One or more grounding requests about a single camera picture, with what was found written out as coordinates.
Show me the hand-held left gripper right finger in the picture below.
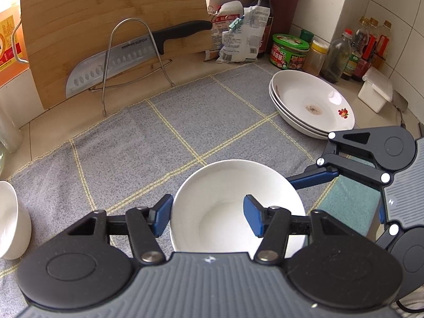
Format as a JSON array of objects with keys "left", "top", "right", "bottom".
[{"left": 243, "top": 195, "right": 354, "bottom": 266}]

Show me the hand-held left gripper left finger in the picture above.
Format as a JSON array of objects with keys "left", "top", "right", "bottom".
[{"left": 66, "top": 194, "right": 174, "bottom": 266}]

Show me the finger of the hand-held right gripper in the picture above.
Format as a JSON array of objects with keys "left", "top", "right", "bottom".
[
  {"left": 286, "top": 127, "right": 394, "bottom": 189},
  {"left": 376, "top": 202, "right": 400, "bottom": 250}
]

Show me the white bowl with pink flowers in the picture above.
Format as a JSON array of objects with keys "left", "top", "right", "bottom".
[{"left": 170, "top": 160, "right": 306, "bottom": 259}]

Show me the white fruit print plate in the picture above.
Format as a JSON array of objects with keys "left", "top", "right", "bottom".
[
  {"left": 270, "top": 89, "right": 335, "bottom": 140},
  {"left": 269, "top": 79, "right": 352, "bottom": 136}
]

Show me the white plate with brown stain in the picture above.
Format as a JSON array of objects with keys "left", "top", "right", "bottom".
[{"left": 271, "top": 70, "right": 356, "bottom": 132}]

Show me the grey checked dish cloth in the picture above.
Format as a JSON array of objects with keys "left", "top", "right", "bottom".
[{"left": 0, "top": 61, "right": 385, "bottom": 292}]

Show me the metal spatula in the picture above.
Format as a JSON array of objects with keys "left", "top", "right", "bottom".
[{"left": 391, "top": 91, "right": 410, "bottom": 130}]

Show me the white plastic box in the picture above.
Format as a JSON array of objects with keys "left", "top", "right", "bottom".
[{"left": 358, "top": 66, "right": 394, "bottom": 113}]

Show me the spice jar with yellow lid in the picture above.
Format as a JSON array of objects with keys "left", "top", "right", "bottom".
[{"left": 303, "top": 40, "right": 330, "bottom": 77}]

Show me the oil bottle with green label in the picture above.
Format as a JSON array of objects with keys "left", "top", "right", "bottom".
[{"left": 341, "top": 16, "right": 370, "bottom": 81}]

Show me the clear bottle with red cap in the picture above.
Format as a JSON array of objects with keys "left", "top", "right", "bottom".
[{"left": 320, "top": 28, "right": 352, "bottom": 84}]

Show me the bottle with red label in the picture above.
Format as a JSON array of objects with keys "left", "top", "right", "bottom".
[{"left": 352, "top": 18, "right": 380, "bottom": 83}]

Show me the sauce jar with green lid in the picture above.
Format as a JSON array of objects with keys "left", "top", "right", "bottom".
[{"left": 268, "top": 33, "right": 310, "bottom": 71}]

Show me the amber oil bottle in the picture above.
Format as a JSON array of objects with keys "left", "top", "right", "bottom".
[{"left": 371, "top": 21, "right": 394, "bottom": 71}]

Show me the plain white bowl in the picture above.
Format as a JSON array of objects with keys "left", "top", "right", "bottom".
[{"left": 0, "top": 180, "right": 33, "bottom": 260}]

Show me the white plastic bag blue print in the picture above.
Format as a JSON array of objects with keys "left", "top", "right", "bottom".
[{"left": 217, "top": 2, "right": 275, "bottom": 64}]

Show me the orange and white packet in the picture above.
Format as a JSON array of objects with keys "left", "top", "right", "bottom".
[{"left": 204, "top": 5, "right": 232, "bottom": 62}]

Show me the dark brown knife block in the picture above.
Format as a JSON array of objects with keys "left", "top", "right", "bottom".
[{"left": 270, "top": 0, "right": 302, "bottom": 35}]

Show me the bamboo cutting board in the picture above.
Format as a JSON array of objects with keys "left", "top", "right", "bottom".
[{"left": 20, "top": 0, "right": 216, "bottom": 110}]

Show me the large orange cooking wine bottle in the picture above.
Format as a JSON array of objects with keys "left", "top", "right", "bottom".
[{"left": 0, "top": 2, "right": 29, "bottom": 88}]

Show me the black cable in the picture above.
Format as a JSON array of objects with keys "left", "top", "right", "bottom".
[{"left": 392, "top": 296, "right": 424, "bottom": 315}]

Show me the metal wire rack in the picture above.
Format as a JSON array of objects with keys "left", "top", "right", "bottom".
[{"left": 88, "top": 18, "right": 176, "bottom": 117}]

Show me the kitchen knife with black handle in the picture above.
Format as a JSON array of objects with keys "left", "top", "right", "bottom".
[{"left": 65, "top": 20, "right": 213, "bottom": 98}]

